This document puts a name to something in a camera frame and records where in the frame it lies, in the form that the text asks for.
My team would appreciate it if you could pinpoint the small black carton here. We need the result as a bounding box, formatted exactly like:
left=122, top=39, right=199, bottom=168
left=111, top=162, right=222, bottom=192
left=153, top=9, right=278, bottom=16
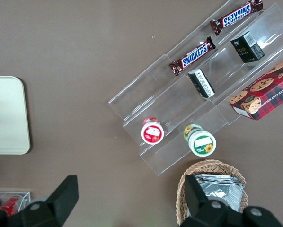
left=187, top=69, right=216, bottom=99
left=230, top=31, right=266, bottom=64

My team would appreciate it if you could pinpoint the light tan wicker basket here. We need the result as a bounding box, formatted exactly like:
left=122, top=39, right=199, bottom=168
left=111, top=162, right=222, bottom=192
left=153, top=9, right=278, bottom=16
left=176, top=159, right=250, bottom=227

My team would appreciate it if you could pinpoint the red tartan cookie box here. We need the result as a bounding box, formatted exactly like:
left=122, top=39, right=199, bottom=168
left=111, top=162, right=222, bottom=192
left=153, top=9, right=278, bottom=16
left=228, top=52, right=283, bottom=122

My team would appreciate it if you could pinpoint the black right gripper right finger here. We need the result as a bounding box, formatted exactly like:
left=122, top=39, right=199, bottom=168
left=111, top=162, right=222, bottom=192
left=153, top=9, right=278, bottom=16
left=182, top=174, right=229, bottom=227

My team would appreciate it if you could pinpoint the red lid cup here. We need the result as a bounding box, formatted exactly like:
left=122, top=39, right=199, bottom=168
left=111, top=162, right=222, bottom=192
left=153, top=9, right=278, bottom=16
left=141, top=116, right=165, bottom=145

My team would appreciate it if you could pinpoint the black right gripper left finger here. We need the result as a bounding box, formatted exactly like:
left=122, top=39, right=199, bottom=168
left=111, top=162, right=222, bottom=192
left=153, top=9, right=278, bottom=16
left=6, top=175, right=80, bottom=227

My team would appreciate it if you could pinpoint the cream plastic tray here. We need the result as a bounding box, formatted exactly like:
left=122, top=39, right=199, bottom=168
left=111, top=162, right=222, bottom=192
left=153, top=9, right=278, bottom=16
left=0, top=76, right=31, bottom=155

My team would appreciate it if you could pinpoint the green lid cup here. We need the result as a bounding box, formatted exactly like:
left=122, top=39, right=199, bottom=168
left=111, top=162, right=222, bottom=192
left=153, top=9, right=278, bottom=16
left=184, top=123, right=217, bottom=157

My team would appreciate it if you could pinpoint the stack of foil trays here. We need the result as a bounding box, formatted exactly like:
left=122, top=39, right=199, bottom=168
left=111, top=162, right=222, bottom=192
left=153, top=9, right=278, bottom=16
left=190, top=173, right=245, bottom=214

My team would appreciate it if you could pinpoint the clear acrylic stepped shelf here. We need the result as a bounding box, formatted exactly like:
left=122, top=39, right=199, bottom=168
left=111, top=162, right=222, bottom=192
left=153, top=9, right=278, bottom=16
left=107, top=0, right=283, bottom=177

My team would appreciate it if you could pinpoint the Snickers chocolate bar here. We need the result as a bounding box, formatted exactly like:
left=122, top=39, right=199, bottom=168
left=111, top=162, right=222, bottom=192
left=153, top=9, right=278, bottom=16
left=168, top=36, right=216, bottom=77
left=210, top=0, right=264, bottom=36

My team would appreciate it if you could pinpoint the clear acrylic bottle rack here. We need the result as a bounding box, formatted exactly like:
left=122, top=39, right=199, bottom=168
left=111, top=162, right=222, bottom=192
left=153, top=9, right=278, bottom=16
left=0, top=191, right=31, bottom=215

